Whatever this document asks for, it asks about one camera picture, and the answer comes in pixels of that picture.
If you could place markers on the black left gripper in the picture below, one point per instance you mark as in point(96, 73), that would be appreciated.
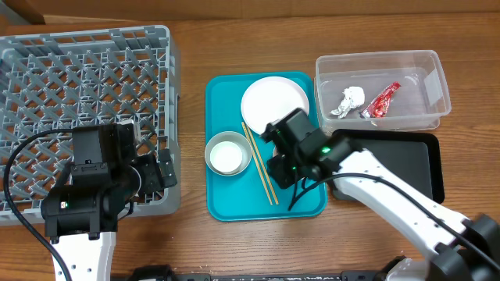
point(155, 182)

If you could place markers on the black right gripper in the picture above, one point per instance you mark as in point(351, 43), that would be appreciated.
point(279, 172)

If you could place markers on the white tissue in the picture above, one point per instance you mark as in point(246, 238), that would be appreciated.
point(354, 97)

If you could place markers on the red snack wrapper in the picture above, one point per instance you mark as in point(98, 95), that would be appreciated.
point(379, 106)

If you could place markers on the white paper cup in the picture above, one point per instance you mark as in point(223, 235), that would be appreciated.
point(225, 157)

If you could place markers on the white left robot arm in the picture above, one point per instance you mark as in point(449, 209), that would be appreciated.
point(81, 218)

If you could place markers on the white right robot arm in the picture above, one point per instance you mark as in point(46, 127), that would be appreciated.
point(454, 247)

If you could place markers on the black waste tray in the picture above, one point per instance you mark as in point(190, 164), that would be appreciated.
point(413, 157)

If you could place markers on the clear plastic waste bin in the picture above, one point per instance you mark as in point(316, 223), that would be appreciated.
point(419, 103)

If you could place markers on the wooden chopstick right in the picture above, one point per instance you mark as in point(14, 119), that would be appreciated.
point(265, 173)

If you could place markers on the wooden chopstick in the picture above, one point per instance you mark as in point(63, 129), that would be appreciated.
point(256, 161)
point(265, 173)

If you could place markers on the teal serving tray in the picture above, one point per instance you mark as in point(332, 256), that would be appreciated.
point(243, 197)

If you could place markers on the grey bowl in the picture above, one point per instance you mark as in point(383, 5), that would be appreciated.
point(238, 139)

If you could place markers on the wooden chopstick left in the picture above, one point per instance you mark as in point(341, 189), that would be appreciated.
point(256, 161)

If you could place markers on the large white plate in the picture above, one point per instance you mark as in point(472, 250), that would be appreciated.
point(270, 99)

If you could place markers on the grey dish rack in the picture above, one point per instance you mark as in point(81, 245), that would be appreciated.
point(51, 83)

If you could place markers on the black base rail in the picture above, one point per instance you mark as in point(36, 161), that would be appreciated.
point(163, 272)

